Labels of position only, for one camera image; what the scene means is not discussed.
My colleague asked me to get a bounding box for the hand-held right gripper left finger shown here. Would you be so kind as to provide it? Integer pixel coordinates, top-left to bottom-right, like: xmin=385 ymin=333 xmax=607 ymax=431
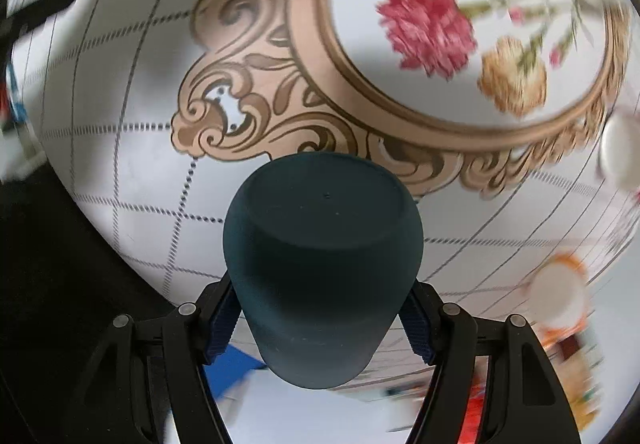
xmin=64 ymin=271 xmax=242 ymax=444

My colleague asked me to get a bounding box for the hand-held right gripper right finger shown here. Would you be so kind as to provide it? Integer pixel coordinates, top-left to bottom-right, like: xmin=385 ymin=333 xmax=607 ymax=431
xmin=398 ymin=282 xmax=583 ymax=444

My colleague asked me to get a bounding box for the dark teal cup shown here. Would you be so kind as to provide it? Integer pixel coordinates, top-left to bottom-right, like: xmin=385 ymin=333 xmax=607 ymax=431
xmin=223 ymin=153 xmax=425 ymax=390

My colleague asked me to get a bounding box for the orange and white cup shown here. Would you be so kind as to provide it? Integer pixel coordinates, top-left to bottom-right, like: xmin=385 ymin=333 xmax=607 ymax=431
xmin=528 ymin=251 xmax=593 ymax=350

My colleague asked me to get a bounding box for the floral printed tablecloth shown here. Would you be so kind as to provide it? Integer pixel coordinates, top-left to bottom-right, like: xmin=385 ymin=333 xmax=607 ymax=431
xmin=9 ymin=0 xmax=640 ymax=319

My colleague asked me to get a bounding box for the black bar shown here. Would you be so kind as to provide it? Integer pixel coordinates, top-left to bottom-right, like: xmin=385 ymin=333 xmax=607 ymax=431
xmin=0 ymin=0 xmax=80 ymax=40

